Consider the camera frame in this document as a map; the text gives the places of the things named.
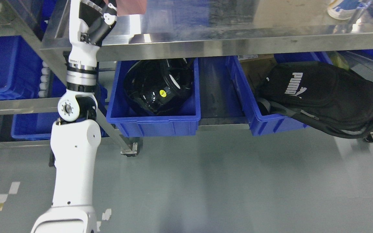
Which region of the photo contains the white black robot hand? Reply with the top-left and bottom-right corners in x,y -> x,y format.
67,0 -> 118,74

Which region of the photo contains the pink plastic storage box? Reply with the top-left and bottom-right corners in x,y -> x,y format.
116,0 -> 148,16

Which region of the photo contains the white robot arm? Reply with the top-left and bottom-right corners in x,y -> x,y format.
31,62 -> 102,233

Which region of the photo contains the stainless steel table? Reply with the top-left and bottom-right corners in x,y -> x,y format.
40,0 -> 373,157

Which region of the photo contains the blue bin far left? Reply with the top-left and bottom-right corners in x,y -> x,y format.
0,36 -> 42,100

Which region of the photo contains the black glossy helmet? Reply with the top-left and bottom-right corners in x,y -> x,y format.
123,58 -> 194,117

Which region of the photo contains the blue bin with helmet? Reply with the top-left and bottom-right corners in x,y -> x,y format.
106,58 -> 201,137

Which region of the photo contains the blue bin lower left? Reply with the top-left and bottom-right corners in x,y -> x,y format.
11,76 -> 108,140

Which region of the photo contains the blue bin with backpack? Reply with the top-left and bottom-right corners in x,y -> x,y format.
225,52 -> 332,136

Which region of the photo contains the black Puma backpack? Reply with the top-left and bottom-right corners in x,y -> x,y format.
257,61 -> 373,139

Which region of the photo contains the white blue cup left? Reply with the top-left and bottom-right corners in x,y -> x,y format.
327,0 -> 359,20

